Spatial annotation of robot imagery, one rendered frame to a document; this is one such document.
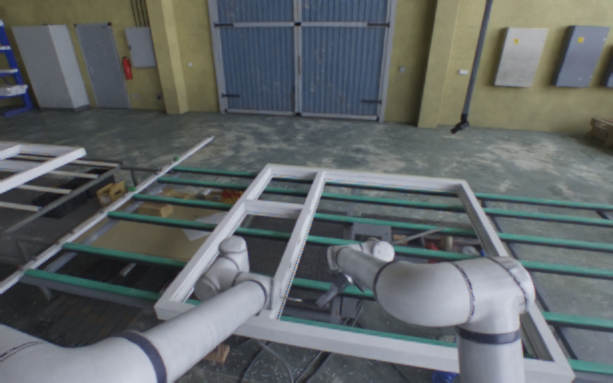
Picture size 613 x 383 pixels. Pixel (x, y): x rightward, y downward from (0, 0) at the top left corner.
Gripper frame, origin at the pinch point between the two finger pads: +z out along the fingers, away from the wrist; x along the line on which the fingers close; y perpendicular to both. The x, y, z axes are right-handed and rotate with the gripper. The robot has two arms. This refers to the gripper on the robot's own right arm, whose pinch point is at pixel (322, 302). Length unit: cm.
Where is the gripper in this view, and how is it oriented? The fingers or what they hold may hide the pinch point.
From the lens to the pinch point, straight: 130.7
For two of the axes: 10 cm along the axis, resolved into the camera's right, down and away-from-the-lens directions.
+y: -6.9, -6.1, 3.9
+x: -1.2, -4.3, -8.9
